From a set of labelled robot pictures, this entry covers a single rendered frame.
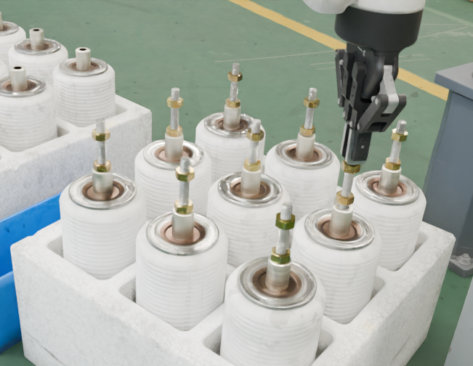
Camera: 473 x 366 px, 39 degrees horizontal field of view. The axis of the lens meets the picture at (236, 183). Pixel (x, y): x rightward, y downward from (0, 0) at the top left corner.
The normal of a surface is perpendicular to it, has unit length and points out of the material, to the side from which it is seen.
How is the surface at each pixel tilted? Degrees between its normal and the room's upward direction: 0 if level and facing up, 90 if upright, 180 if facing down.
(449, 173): 90
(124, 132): 90
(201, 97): 0
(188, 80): 0
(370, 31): 90
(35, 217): 88
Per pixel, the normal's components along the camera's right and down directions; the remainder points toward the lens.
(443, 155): -0.80, 0.25
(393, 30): 0.15, 0.51
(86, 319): -0.60, 0.37
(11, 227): 0.78, 0.34
